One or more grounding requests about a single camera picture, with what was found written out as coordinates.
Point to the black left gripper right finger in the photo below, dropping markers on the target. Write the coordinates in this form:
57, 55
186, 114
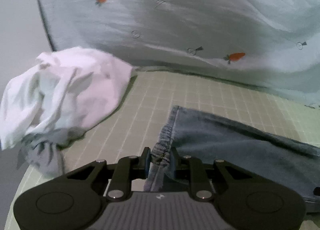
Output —
187, 174

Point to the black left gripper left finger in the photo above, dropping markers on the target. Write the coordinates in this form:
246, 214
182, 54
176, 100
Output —
126, 170

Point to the blue denim jeans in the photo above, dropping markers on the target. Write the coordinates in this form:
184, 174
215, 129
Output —
209, 137

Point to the grey t-shirt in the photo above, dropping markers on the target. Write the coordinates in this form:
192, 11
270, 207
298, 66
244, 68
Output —
44, 150

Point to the white shirt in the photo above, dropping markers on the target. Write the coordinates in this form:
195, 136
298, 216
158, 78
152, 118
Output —
76, 88

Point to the light blue carrot-print sheet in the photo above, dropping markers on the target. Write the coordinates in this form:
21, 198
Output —
272, 45

